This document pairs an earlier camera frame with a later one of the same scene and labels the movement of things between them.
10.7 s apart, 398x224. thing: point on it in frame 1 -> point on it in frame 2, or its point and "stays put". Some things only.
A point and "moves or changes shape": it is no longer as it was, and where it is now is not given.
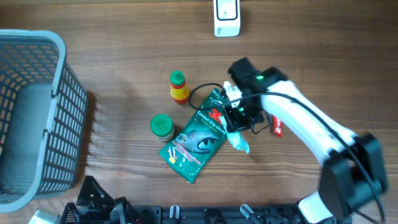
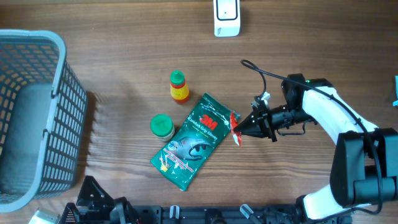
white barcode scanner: x=226 y=18 stays put
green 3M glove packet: x=196 y=142 moves or changes shape
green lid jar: x=162 y=127 stays put
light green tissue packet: x=236 y=137 -> x=395 y=102
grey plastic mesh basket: x=43 y=118 stays put
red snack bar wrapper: x=278 y=126 moves or changes shape
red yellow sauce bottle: x=179 y=92 stays put
